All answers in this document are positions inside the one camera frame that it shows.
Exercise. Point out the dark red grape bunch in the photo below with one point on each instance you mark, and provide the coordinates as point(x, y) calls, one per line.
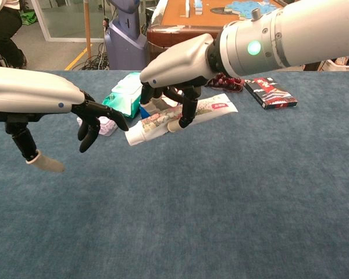
point(229, 82)

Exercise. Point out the dark printed card box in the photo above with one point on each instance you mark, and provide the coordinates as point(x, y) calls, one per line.
point(270, 93)

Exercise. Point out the seated person in black trousers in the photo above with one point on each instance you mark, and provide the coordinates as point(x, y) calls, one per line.
point(3, 32)

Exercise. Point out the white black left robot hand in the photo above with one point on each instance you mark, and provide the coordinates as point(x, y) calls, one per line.
point(32, 90)

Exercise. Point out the small clear pocket tissue pack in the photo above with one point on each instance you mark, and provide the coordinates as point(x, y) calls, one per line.
point(107, 126)

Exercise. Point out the blue white mahjong tile stack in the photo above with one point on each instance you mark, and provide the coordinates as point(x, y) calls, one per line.
point(198, 7)

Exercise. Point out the white upright mahjong tile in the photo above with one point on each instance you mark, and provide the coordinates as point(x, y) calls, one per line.
point(187, 8)

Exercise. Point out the white printed toothpaste tube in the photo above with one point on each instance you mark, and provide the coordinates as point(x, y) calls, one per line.
point(215, 106)

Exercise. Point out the brown mahjong table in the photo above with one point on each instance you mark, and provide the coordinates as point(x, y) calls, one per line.
point(174, 17)

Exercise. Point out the blue felt table cover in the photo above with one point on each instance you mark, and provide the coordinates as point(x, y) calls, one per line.
point(192, 203)

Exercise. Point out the green wet wipes pack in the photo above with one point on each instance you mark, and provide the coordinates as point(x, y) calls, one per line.
point(125, 93)

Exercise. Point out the green bag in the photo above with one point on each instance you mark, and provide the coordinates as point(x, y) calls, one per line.
point(28, 17)

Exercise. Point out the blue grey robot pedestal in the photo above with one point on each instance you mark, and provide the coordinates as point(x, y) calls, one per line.
point(125, 43)

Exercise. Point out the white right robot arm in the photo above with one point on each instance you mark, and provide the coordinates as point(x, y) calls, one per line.
point(293, 35)

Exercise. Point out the blue mahjong tile pile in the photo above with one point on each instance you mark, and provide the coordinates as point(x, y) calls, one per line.
point(244, 8)

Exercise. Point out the white storage crate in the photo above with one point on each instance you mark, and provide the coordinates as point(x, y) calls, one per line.
point(340, 64)

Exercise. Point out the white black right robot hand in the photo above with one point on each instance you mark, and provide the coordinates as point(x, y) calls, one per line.
point(180, 64)

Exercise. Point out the wooden pole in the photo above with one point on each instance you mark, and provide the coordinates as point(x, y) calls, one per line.
point(87, 29)

